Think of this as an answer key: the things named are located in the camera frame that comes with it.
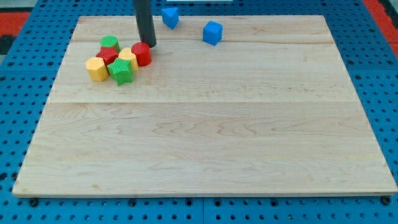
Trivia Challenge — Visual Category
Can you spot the blue cube block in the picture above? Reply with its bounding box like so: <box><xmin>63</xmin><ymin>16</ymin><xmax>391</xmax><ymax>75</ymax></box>
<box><xmin>203</xmin><ymin>21</ymin><xmax>223</xmax><ymax>45</ymax></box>

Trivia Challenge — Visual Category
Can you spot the green star block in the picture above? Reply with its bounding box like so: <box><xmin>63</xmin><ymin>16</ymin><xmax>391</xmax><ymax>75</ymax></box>
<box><xmin>107</xmin><ymin>58</ymin><xmax>133</xmax><ymax>86</ymax></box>

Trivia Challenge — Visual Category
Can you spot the red cylinder block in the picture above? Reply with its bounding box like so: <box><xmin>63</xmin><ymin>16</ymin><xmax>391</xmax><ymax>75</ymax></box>
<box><xmin>131</xmin><ymin>42</ymin><xmax>152</xmax><ymax>67</ymax></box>

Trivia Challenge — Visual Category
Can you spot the yellow hexagon block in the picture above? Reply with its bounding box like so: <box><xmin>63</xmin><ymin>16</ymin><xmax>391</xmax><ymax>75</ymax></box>
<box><xmin>85</xmin><ymin>57</ymin><xmax>109</xmax><ymax>82</ymax></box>

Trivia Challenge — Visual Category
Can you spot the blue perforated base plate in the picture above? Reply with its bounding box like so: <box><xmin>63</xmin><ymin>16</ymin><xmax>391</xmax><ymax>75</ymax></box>
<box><xmin>1</xmin><ymin>1</ymin><xmax>397</xmax><ymax>223</ymax></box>

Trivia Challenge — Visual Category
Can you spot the blue triangle block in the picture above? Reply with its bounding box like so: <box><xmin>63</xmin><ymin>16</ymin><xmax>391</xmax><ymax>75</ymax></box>
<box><xmin>161</xmin><ymin>7</ymin><xmax>179</xmax><ymax>29</ymax></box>

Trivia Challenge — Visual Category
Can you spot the green cylinder block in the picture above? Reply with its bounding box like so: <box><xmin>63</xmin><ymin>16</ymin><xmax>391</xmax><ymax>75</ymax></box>
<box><xmin>100</xmin><ymin>35</ymin><xmax>121</xmax><ymax>52</ymax></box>

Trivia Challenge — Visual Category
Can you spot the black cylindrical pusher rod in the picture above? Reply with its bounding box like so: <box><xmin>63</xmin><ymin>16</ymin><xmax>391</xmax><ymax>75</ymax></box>
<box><xmin>133</xmin><ymin>0</ymin><xmax>157</xmax><ymax>48</ymax></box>

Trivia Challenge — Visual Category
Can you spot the red star block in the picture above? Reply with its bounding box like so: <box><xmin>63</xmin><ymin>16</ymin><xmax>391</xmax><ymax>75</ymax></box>
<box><xmin>96</xmin><ymin>46</ymin><xmax>119</xmax><ymax>65</ymax></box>

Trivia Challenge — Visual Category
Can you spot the yellow heart block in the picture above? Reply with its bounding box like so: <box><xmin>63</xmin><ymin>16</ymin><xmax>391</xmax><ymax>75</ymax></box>
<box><xmin>118</xmin><ymin>47</ymin><xmax>139</xmax><ymax>72</ymax></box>

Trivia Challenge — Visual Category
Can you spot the wooden board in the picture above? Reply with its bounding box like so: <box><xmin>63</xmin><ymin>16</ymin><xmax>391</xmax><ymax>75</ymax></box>
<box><xmin>12</xmin><ymin>15</ymin><xmax>397</xmax><ymax>198</ymax></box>

